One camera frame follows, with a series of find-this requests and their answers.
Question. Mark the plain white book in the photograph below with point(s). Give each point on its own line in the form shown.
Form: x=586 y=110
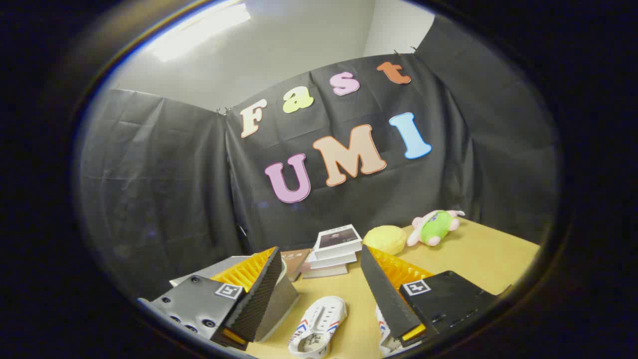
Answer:
x=324 y=271
x=331 y=262

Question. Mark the brown book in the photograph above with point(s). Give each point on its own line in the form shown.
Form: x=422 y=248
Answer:
x=294 y=259

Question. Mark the white striped canvas shoe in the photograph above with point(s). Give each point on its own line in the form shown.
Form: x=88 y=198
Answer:
x=319 y=321
x=386 y=344

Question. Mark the beige fabric storage box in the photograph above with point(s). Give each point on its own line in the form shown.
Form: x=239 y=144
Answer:
x=281 y=304

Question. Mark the white book with dark photo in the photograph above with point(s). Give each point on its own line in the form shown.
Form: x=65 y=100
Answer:
x=339 y=239

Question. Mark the pink plush toy green shirt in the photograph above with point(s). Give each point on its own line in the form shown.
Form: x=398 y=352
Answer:
x=433 y=227

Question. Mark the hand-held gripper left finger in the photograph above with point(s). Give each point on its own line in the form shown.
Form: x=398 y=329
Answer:
x=259 y=299

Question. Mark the round yellow plush cushion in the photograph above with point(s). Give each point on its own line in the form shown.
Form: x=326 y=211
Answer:
x=385 y=239

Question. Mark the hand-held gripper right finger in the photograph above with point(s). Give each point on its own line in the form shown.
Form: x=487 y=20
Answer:
x=386 y=299

